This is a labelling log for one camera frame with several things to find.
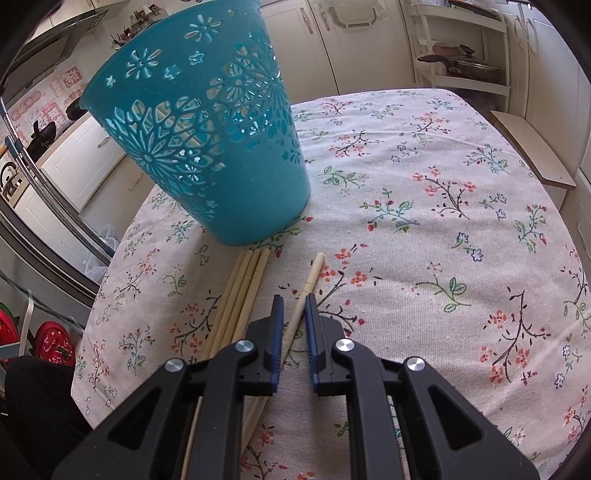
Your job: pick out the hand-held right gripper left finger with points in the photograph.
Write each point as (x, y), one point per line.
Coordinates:
(277, 341)

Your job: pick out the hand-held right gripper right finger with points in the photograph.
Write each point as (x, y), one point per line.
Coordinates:
(310, 341)

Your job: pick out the set of wooden chopsticks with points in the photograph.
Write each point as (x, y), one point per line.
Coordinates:
(240, 295)

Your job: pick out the pale wooden chopstick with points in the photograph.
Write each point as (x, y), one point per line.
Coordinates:
(310, 281)

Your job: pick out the blue perforated plastic basket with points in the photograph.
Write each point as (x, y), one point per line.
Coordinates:
(258, 198)

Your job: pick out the floral tablecloth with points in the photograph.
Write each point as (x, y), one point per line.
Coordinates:
(415, 258)

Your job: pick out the plastic bag on floor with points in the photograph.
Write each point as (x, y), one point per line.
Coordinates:
(99, 272)

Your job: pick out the red patterned slipper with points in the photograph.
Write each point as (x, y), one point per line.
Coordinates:
(55, 344)
(8, 327)

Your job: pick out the white folding chair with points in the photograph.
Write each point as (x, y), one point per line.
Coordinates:
(27, 323)

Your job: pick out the white step stool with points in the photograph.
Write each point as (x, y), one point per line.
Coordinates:
(531, 143)

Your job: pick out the white trolley rack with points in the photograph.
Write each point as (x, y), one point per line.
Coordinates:
(466, 85)

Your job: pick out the black wok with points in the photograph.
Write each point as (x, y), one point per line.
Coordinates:
(44, 136)

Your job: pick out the dark pan with lid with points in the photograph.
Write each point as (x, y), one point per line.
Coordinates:
(475, 71)

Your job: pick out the white door-hung bag holder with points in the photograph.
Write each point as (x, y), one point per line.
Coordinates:
(351, 21)

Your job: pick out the range hood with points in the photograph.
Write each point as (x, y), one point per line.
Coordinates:
(55, 41)

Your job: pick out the sliding glass door frame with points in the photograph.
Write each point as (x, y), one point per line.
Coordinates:
(46, 272)

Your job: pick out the red wall stickers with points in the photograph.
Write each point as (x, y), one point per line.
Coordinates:
(69, 76)

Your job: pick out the wall utensil rack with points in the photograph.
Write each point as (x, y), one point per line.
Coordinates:
(122, 39)

